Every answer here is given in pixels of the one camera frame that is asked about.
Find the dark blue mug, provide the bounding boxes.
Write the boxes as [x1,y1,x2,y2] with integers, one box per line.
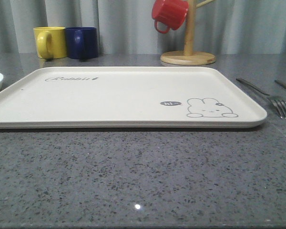
[65,27,98,59]

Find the yellow mug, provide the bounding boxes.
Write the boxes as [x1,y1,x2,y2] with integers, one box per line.
[33,27,67,59]

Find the red mug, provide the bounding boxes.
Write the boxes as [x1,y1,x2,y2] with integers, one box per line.
[152,0,189,34]

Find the wooden mug tree stand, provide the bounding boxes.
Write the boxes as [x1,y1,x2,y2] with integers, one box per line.
[161,0,216,66]

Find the silver metal fork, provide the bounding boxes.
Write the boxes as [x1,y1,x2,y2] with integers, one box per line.
[236,78,286,119]

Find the cream rabbit serving tray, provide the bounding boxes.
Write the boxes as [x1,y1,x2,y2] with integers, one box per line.
[0,66,267,129]

